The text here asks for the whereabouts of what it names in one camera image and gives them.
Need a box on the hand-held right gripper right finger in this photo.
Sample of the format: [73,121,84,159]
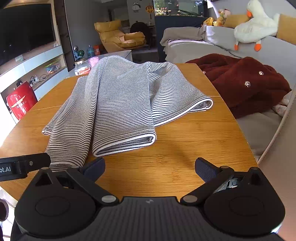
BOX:
[180,158,270,206]

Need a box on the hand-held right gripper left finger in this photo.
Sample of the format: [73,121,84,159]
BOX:
[29,157,120,207]

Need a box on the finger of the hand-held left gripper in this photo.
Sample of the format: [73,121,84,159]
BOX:
[23,152,51,173]

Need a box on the striped shirt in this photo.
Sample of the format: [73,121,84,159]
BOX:
[42,55,213,173]

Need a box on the white chair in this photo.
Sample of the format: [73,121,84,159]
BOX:
[257,83,296,165]

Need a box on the dark red fleece jacket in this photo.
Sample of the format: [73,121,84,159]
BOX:
[185,53,291,119]

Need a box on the clear plastic storage box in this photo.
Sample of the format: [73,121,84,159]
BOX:
[44,59,61,74]

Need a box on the glass jar with gold lid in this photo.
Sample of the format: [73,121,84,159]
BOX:
[74,59,91,76]

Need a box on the white television cabinet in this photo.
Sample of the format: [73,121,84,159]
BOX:
[0,45,70,121]

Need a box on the pink box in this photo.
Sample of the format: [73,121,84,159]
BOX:
[88,57,100,69]

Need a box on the green striped ball toy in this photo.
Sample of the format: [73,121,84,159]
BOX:
[73,46,85,61]

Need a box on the white coffee table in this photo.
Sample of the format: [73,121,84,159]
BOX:
[92,50,133,63]

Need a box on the grey sofa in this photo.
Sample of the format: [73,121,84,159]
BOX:
[165,25,296,158]

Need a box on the black television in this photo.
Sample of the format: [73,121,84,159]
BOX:
[0,3,56,66]

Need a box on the yellow armchair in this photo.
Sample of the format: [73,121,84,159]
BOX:
[94,20,147,53]

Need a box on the beige blanket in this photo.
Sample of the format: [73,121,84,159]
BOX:
[160,26,208,47]

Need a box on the black chair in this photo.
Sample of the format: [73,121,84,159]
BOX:
[130,22,153,49]

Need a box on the white goose plush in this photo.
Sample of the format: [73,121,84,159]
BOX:
[233,0,281,51]

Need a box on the dark fish tank stand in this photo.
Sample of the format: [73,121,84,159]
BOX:
[154,16,208,63]

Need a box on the yellow cushion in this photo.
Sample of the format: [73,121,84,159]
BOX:
[276,14,296,45]
[224,14,249,29]

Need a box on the chick plush toy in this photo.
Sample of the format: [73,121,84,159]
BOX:
[213,9,232,27]

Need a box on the fish tank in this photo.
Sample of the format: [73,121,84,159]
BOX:
[154,0,208,17]

